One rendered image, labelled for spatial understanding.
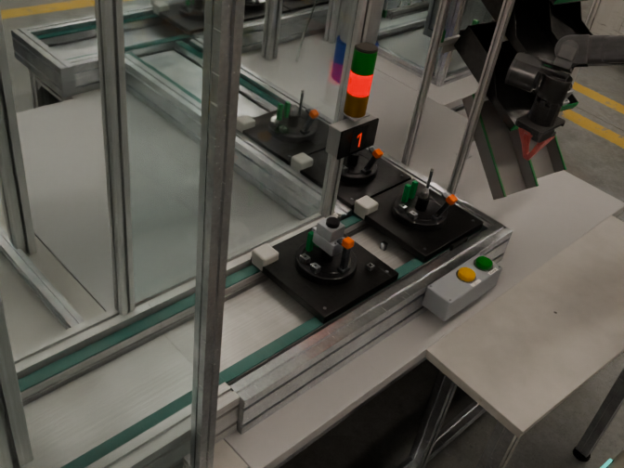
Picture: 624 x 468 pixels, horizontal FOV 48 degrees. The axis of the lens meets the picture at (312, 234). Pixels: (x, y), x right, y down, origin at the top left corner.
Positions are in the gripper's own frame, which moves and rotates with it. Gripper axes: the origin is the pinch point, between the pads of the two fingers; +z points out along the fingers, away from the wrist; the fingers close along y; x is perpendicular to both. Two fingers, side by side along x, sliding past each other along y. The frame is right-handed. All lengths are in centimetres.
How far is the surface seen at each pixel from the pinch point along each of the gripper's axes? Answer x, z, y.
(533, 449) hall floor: 24, 123, -42
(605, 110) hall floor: -95, 125, -324
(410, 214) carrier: -17.8, 23.4, 11.3
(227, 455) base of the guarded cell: 2, 38, 82
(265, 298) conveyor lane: -22, 32, 54
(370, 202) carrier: -28.0, 24.9, 15.0
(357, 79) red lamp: -30.4, -11.0, 26.8
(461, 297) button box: 6.2, 28.1, 19.7
